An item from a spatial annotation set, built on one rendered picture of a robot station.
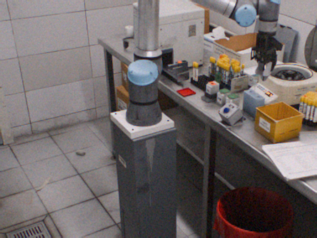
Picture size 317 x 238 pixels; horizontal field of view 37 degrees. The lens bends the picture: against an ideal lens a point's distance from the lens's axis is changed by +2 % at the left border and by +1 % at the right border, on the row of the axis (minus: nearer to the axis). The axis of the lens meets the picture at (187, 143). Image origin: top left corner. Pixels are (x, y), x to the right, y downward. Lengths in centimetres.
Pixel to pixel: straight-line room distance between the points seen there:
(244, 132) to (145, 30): 57
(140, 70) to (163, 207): 64
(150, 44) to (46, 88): 188
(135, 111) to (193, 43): 74
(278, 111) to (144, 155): 58
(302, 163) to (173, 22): 104
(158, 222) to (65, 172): 129
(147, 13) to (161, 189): 73
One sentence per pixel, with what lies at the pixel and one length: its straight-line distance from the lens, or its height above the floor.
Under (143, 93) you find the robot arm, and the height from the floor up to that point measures 104.
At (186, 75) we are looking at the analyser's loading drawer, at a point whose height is 92.
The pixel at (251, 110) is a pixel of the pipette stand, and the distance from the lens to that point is 202.
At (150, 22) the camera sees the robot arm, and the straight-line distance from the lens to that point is 191.
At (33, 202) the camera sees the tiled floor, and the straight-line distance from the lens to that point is 308.
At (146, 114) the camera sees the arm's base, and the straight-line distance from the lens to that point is 187.
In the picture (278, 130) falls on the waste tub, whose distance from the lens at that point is 184.
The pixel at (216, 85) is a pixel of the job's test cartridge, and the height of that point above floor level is 95.
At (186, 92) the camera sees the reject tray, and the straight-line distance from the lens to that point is 224.
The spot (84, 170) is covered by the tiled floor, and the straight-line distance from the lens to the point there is 330.
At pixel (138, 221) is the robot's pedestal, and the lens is 209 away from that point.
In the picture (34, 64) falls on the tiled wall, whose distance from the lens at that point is 362.
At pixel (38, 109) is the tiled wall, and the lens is 375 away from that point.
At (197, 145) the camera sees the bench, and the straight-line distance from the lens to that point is 299.
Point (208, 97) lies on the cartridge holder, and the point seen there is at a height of 89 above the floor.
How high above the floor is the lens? 180
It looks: 31 degrees down
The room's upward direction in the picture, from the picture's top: 1 degrees clockwise
